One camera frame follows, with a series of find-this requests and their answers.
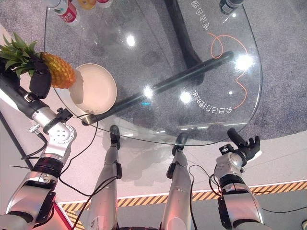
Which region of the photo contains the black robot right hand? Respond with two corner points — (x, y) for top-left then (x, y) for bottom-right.
(227, 127), (262, 166)

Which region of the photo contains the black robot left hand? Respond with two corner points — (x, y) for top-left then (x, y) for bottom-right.
(0, 58), (52, 116)

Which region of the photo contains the yellow pineapple with green crown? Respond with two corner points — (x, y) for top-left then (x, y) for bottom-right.
(0, 32), (77, 90)

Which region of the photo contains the round beige plate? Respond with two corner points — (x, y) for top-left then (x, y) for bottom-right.
(69, 63), (118, 115)

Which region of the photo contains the dark robot right foot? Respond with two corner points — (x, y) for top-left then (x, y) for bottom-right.
(174, 132), (189, 151)

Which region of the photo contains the dark robot foot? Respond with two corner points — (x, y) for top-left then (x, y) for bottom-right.
(174, 132), (189, 151)
(109, 124), (121, 145)

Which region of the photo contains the red and white bottle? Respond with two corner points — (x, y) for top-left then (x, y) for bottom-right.
(53, 0), (81, 24)

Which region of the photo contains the silver robot right leg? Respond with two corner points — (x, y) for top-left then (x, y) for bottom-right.
(160, 146), (195, 230)

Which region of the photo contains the silver robot leg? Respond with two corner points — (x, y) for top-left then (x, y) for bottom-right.
(83, 140), (123, 230)
(160, 146), (195, 230)

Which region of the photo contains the dark robot left foot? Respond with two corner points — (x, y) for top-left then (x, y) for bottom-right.
(109, 124), (121, 145)

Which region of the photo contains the yellow drink container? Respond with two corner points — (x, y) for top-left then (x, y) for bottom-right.
(76, 0), (97, 11)

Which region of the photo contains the pink and white container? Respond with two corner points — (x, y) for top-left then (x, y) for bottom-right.
(95, 0), (114, 9)

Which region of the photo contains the yellow black hazard tape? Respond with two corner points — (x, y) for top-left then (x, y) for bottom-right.
(59, 181), (307, 230)

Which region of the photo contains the silver robot left leg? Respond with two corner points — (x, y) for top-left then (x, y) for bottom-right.
(83, 140), (123, 230)

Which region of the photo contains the dark bottle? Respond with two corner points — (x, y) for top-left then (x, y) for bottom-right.
(218, 0), (246, 16)

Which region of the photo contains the short black arm cable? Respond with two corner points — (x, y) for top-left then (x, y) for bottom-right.
(20, 131), (48, 161)

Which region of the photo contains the thin black floor cable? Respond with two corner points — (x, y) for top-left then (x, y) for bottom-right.
(261, 205), (307, 214)

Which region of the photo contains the black leg cable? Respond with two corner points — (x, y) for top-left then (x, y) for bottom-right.
(188, 164), (223, 230)

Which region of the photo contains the long black arm cable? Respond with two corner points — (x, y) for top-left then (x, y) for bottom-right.
(57, 112), (120, 230)

